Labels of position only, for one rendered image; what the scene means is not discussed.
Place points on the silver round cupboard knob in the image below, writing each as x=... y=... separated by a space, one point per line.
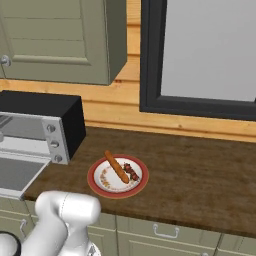
x=5 y=60

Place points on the dark red kebab skewer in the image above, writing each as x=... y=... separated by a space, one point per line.
x=130 y=171

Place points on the olive green drawer front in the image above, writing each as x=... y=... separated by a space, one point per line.
x=140 y=245
x=10 y=221
x=238 y=246
x=105 y=233

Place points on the toaster oven glass door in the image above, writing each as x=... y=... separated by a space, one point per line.
x=15 y=173

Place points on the red rimmed white plate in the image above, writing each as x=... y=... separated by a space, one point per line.
x=101 y=176

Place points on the brown baguette bread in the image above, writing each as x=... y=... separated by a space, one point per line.
x=116 y=166

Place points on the silver toaster oven knob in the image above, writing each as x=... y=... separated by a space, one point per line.
x=50 y=128
x=58 y=158
x=54 y=144

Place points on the black and silver toaster oven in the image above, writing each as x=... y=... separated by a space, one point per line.
x=68 y=116

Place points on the olive green wall cupboard door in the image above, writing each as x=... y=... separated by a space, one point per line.
x=50 y=36

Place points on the black framed window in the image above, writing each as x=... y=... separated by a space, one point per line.
x=153 y=56

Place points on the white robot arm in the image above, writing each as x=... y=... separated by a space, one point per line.
x=63 y=213

